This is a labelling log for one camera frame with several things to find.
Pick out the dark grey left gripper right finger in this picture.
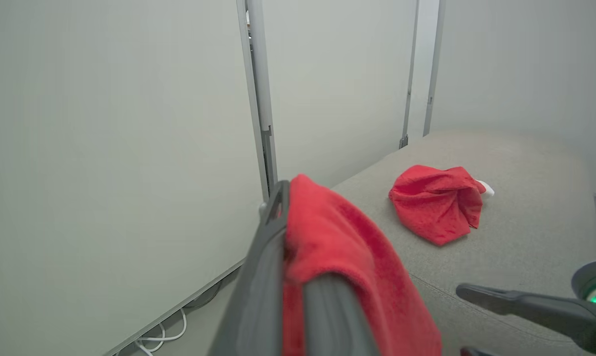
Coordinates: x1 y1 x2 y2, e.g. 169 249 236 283
303 273 380 356

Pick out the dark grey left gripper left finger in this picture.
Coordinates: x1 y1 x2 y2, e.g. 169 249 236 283
207 180 291 356

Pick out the thin black floor cable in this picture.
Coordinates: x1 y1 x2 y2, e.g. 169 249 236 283
184 279 224 310

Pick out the plain red fleece garment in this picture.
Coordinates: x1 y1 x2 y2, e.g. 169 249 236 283
282 173 442 356

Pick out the white coiled cable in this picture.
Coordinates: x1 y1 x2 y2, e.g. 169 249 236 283
134 309 187 355

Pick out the red garment with white trim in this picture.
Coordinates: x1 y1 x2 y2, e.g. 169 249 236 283
388 165 495 247

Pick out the grey partition post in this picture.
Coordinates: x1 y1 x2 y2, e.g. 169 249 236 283
236 0 279 199
399 0 446 149

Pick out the grey padded couch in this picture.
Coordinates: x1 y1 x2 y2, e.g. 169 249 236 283
330 130 596 356

